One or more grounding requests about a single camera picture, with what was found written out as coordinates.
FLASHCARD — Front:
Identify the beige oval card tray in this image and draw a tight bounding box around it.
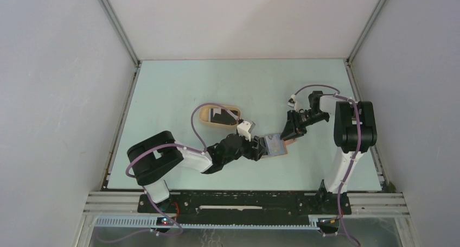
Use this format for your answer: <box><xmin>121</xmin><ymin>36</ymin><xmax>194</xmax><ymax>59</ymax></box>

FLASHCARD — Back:
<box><xmin>199</xmin><ymin>105</ymin><xmax>238</xmax><ymax>128</ymax></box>

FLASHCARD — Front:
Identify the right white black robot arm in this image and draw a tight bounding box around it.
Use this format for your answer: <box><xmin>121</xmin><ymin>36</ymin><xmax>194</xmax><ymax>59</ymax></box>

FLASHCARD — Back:
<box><xmin>280</xmin><ymin>91</ymin><xmax>378</xmax><ymax>213</ymax></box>

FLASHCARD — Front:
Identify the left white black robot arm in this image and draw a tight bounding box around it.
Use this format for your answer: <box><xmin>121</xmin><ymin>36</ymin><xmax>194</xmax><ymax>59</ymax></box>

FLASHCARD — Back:
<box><xmin>125</xmin><ymin>131</ymin><xmax>269</xmax><ymax>213</ymax></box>

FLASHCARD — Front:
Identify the black card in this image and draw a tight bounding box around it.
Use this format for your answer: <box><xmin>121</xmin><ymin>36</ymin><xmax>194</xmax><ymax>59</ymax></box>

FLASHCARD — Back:
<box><xmin>208</xmin><ymin>107</ymin><xmax>237</xmax><ymax>125</ymax></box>

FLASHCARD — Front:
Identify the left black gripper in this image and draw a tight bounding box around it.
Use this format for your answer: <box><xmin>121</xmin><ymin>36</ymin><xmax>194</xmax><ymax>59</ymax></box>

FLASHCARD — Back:
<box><xmin>223</xmin><ymin>131</ymin><xmax>267</xmax><ymax>164</ymax></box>

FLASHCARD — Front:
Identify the aluminium frame rail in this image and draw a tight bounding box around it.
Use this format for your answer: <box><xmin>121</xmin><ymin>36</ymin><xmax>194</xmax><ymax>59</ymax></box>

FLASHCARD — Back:
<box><xmin>84</xmin><ymin>191</ymin><xmax>410</xmax><ymax>230</ymax></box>

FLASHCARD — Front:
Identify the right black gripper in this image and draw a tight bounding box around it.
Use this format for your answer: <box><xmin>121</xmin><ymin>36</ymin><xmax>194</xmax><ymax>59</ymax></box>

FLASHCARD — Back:
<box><xmin>280</xmin><ymin>109</ymin><xmax>328</xmax><ymax>141</ymax></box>

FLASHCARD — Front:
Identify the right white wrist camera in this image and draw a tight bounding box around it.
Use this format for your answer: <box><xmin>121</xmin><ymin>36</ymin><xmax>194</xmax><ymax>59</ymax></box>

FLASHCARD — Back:
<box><xmin>287</xmin><ymin>94</ymin><xmax>301</xmax><ymax>112</ymax></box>

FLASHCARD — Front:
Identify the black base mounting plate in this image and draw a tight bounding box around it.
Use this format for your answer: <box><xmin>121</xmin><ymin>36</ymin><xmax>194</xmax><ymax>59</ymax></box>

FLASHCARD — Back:
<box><xmin>137</xmin><ymin>190</ymin><xmax>352</xmax><ymax>226</ymax></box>

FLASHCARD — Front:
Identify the brown leather card holder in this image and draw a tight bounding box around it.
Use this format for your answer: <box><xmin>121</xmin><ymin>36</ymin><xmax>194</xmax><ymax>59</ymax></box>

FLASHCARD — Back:
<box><xmin>261</xmin><ymin>133</ymin><xmax>297</xmax><ymax>159</ymax></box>

